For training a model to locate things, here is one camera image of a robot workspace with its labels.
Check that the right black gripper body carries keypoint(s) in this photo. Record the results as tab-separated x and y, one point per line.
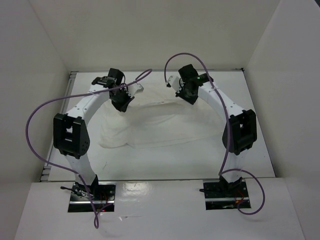
190	97

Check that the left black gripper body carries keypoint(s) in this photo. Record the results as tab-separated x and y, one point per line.
121	99

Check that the white tank top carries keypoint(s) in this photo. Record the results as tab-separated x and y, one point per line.
157	118

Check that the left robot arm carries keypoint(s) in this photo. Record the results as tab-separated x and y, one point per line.
70	134

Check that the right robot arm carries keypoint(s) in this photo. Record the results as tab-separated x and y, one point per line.
240	131

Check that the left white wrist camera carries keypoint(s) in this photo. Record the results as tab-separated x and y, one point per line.
135	88

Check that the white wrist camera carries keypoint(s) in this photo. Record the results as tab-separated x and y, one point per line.
175	83
135	88

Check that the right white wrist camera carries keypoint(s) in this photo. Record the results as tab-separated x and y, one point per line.
175	83

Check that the aluminium table edge rail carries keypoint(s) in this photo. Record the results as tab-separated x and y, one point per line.
58	128

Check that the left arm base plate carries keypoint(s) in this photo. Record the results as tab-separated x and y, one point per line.
103	200

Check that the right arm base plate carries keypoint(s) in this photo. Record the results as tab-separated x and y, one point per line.
217	198

